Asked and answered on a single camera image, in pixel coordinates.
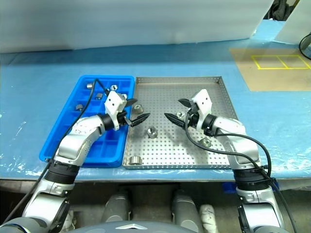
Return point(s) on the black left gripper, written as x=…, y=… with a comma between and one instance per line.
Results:
x=122, y=117

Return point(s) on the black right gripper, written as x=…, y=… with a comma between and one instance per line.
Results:
x=193, y=116

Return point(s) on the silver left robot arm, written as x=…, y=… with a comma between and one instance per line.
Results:
x=73, y=143

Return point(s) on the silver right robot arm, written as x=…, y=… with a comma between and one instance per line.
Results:
x=243, y=145

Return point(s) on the blue compartment tray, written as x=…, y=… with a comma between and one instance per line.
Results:
x=109, y=150

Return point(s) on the perforated metal tray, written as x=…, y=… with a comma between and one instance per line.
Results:
x=165, y=150

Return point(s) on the large white foam board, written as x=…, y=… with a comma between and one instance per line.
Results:
x=121, y=19

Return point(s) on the brown mat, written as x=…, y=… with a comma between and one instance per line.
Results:
x=267, y=77

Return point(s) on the grey left robot leg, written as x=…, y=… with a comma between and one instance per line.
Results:
x=117, y=206

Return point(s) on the grey robot leg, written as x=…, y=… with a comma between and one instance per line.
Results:
x=187, y=208
x=117, y=206

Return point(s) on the grey right robot leg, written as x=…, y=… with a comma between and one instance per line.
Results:
x=187, y=208

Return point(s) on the white robot foot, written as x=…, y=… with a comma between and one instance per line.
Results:
x=207, y=213

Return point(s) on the grey robot torso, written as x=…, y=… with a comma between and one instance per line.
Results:
x=133, y=229

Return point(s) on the small white panel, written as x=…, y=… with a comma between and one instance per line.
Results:
x=294, y=29

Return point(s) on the dark background equipment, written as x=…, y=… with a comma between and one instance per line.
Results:
x=279, y=9

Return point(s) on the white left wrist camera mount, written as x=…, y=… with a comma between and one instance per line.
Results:
x=113, y=103

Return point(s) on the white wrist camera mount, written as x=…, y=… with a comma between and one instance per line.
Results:
x=113, y=103
x=203, y=100

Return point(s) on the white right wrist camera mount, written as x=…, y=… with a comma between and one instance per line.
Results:
x=203, y=100

